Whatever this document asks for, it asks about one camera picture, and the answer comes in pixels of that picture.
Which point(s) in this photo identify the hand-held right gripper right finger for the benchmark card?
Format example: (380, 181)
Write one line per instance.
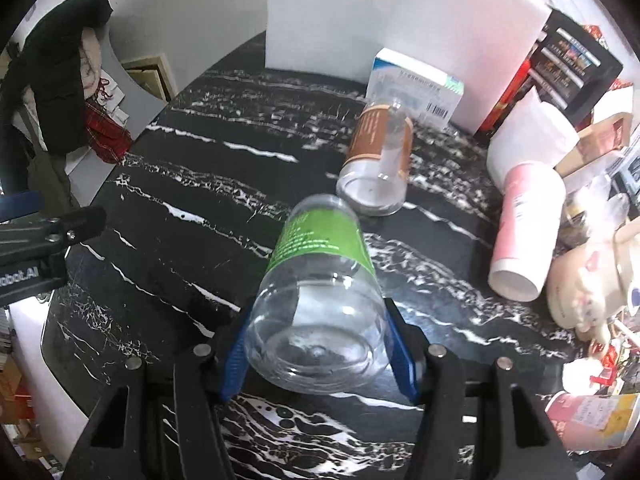
(403, 355)

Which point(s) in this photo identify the black jacket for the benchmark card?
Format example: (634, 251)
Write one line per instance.
(52, 70)

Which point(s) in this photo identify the white and blue carton box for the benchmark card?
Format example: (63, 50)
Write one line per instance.
(415, 85)

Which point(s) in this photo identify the cream ceramic teapot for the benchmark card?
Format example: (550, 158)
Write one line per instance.
(590, 280)

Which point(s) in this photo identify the pink paper cup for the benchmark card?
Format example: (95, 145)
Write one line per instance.
(525, 230)

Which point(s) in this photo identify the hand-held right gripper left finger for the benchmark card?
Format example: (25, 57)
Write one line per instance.
(234, 360)

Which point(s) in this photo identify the pink and yellow noodle cup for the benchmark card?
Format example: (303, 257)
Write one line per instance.
(590, 420)

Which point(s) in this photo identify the brown cardboard box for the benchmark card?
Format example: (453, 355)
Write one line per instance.
(597, 142)

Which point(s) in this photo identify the white foam board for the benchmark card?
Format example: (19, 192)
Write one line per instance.
(400, 20)

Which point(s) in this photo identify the clear bottle green label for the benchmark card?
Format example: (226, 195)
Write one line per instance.
(320, 300)

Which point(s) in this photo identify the red box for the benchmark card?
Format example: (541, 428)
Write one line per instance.
(505, 97)

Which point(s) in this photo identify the black box with labels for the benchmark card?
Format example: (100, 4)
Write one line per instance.
(575, 67)

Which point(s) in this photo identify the clear bottle brown label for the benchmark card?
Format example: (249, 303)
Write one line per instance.
(377, 160)

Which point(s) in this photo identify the white paper roll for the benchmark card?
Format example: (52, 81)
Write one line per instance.
(530, 135)

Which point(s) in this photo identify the red plaid cloth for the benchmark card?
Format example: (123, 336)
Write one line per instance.
(106, 130)

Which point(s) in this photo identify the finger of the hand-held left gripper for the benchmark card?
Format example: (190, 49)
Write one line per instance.
(75, 225)

